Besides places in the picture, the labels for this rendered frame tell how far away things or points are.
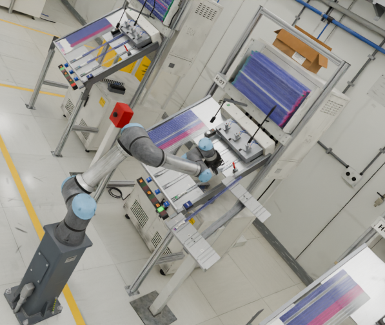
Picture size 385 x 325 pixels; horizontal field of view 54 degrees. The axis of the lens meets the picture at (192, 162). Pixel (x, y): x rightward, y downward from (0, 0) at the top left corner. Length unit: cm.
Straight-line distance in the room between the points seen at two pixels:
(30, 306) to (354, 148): 292
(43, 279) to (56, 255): 18
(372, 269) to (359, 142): 180
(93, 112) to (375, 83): 256
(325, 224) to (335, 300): 188
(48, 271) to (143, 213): 113
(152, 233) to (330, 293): 140
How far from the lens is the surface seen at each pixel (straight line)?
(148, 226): 297
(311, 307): 208
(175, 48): 348
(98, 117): 356
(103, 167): 191
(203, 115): 273
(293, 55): 288
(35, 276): 219
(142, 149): 178
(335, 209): 387
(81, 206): 186
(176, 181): 241
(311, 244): 401
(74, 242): 197
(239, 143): 247
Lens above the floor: 192
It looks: 24 degrees down
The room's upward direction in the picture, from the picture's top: 33 degrees clockwise
